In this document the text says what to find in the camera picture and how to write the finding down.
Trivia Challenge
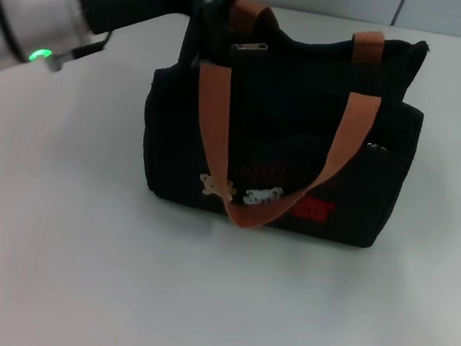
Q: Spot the black bag with orange handles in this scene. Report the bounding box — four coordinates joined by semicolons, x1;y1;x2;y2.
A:
127;0;439;256

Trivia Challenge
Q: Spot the silver zipper pull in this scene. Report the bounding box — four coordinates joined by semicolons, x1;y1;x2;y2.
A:
230;38;269;56

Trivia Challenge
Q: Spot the grey cable with metal connector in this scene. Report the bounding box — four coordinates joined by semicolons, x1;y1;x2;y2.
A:
43;21;114;81

